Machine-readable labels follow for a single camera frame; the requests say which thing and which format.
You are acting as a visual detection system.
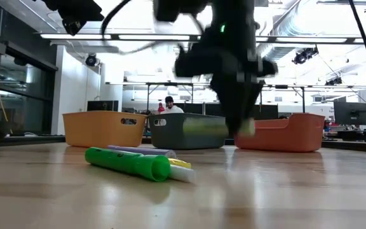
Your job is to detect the small black track lights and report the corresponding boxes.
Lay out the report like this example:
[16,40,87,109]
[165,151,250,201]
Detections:
[324,76,343,87]

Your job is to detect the wide dark monitor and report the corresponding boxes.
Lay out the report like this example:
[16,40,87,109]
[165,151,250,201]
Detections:
[86,100,119,112]

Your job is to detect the orange plastic bin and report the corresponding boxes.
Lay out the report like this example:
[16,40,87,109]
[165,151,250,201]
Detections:
[233,113,326,153]

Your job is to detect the long ceiling light fixture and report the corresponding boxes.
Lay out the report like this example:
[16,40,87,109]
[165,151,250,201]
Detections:
[39,33,366,45]

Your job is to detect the silver air duct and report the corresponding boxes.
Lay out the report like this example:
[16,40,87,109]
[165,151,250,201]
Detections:
[261,0,322,67]

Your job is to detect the yellow plastic bin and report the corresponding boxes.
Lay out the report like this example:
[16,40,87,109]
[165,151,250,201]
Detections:
[62,110,148,149]

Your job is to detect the yellow highlighter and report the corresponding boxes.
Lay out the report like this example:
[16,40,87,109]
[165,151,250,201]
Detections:
[168,158,193,170]

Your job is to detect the cluttered background desk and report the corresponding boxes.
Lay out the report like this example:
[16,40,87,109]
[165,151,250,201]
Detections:
[322,120,366,142]

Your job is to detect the black looped wrist cable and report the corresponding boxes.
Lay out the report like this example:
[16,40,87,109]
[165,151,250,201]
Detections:
[100,0,203,55]

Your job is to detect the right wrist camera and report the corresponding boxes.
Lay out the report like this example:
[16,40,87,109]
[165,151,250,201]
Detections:
[173,47,217,79]

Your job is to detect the person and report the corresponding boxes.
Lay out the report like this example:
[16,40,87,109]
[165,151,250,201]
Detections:
[161,95,184,115]

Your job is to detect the black aluminium table frame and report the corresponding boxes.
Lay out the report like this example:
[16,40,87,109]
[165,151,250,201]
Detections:
[0,134,366,154]

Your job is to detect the black track light cluster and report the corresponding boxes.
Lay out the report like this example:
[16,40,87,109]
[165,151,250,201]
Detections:
[291,45,320,66]

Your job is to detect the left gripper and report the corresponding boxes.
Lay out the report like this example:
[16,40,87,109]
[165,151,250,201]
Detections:
[41,0,105,36]

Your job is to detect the dark teal plastic bin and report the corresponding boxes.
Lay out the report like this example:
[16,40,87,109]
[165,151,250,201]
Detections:
[147,112,230,150]

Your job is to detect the green highlighter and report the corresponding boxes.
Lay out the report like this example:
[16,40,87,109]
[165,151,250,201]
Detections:
[84,146,172,183]

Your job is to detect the black computer monitor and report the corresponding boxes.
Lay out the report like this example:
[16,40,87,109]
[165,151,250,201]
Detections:
[333,101,366,126]

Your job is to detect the lavender Sharpie highlighter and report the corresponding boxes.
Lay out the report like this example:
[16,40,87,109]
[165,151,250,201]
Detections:
[106,144,177,159]

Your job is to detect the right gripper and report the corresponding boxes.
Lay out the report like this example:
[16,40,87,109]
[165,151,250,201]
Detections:
[208,30,280,136]

